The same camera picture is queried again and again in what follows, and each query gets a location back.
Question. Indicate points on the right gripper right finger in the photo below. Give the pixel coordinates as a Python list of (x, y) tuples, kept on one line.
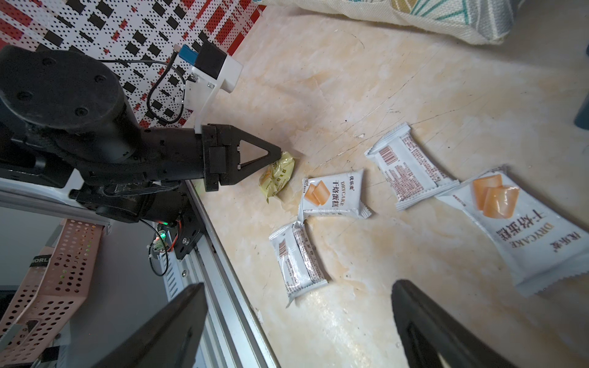
[(433, 338)]

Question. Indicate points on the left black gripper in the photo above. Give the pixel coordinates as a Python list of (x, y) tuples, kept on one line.
[(231, 155)]

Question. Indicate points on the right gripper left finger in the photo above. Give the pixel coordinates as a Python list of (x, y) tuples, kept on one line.
[(170, 338)]

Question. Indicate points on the yellow cookie packet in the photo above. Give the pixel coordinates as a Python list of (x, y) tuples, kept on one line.
[(276, 176)]

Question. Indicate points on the white cookie packet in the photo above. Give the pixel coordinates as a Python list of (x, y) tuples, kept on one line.
[(335, 195), (412, 176), (297, 260), (539, 246)]

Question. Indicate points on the teal three-drawer cabinet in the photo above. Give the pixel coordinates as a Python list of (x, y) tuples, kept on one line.
[(582, 118)]

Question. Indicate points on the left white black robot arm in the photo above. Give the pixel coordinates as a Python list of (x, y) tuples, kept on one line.
[(64, 111)]

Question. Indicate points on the white cookie packet bottom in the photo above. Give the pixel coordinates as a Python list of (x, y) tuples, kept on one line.
[(297, 260)]

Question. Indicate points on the pink perforated metal rack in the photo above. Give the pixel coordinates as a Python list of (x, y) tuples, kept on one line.
[(56, 285)]

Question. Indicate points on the patterned green yellow pillow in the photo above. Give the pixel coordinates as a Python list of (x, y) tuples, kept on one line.
[(476, 22)]

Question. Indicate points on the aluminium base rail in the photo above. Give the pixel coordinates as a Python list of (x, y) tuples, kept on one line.
[(232, 336)]

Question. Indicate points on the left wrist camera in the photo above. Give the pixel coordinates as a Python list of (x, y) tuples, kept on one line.
[(211, 70)]

